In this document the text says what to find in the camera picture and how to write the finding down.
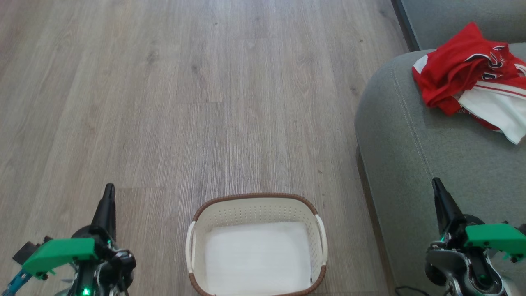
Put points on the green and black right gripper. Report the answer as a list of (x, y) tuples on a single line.
[(493, 238)]

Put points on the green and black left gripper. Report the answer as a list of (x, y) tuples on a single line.
[(61, 250)]

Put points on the red and white striped shorts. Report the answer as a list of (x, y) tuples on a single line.
[(497, 107)]

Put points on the red jersey with lettering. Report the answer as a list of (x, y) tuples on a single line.
[(456, 61)]

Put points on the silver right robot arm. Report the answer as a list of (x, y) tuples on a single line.
[(464, 275)]

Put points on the white basket with brown rim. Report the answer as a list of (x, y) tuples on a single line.
[(254, 209)]

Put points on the grey fabric sofa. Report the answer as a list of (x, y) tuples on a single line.
[(431, 164)]

